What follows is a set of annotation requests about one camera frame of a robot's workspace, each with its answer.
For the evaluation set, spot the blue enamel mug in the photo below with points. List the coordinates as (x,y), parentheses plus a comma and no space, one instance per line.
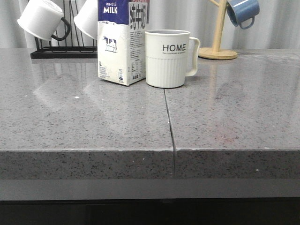
(242,12)

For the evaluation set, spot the white mug black handle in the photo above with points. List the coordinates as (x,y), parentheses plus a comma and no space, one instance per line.
(87,19)
(41,18)

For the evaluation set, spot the blue white milk carton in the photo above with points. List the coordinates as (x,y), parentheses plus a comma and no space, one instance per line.
(120,40)

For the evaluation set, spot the wooden mug tree stand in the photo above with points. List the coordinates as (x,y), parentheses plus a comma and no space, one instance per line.
(215,52)

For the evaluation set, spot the cream HOME ribbed mug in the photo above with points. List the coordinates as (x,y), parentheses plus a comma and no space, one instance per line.
(170,57)

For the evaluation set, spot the black wire mug rack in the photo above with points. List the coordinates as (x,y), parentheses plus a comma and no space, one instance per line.
(75,45)

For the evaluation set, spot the white mug black handle left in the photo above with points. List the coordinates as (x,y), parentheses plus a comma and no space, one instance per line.
(41,18)

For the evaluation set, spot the white mug black handle right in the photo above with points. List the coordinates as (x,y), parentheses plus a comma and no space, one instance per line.
(87,19)

